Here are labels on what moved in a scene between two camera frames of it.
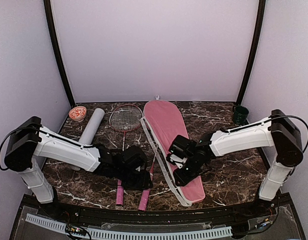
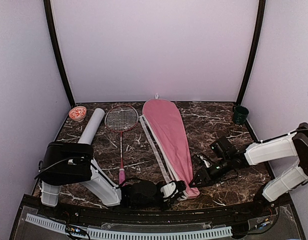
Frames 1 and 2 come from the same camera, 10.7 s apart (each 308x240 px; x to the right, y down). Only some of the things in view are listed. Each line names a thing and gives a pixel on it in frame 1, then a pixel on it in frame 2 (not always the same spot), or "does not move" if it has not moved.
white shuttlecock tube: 89,133 does not move
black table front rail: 162,216 does not move
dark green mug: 240,114 does not move
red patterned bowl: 77,113 does not move
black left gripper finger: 138,180 → 170,189
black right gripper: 182,178 → 204,176
